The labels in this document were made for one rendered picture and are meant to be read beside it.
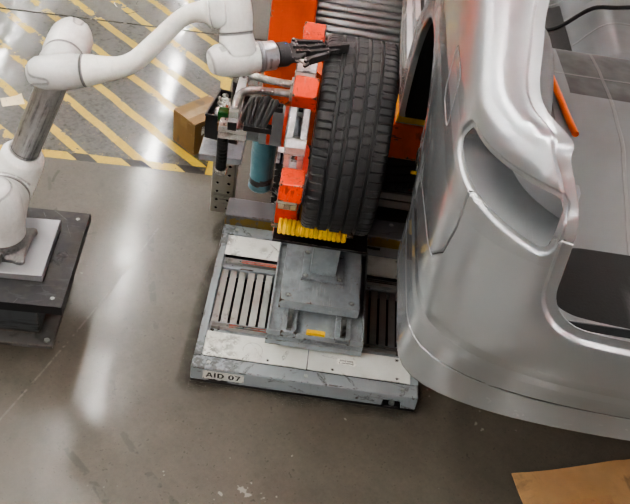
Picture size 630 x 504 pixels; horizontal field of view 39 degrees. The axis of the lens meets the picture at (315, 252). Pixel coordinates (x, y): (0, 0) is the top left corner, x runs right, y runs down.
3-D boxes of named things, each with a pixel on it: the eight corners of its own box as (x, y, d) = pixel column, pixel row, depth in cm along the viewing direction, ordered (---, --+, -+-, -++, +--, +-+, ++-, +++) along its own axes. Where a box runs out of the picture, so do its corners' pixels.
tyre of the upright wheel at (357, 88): (403, 90, 258) (398, 15, 314) (322, 77, 258) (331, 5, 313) (364, 274, 295) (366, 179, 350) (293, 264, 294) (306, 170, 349)
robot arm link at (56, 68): (74, 61, 263) (83, 37, 273) (14, 65, 264) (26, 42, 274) (86, 98, 272) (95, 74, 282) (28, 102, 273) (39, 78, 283)
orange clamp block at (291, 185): (303, 187, 286) (301, 204, 279) (279, 183, 285) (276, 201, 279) (306, 169, 281) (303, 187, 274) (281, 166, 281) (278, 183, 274)
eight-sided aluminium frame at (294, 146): (291, 241, 301) (312, 106, 265) (272, 238, 301) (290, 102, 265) (305, 148, 342) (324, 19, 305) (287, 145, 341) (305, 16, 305)
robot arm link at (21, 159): (-22, 200, 317) (-5, 161, 333) (23, 217, 322) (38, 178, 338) (43, 31, 270) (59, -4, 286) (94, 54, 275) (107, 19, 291)
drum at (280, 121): (304, 158, 303) (309, 124, 293) (242, 149, 302) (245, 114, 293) (307, 135, 313) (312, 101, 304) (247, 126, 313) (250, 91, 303)
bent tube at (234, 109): (289, 127, 281) (293, 98, 274) (228, 118, 280) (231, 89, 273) (294, 97, 294) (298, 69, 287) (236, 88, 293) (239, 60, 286)
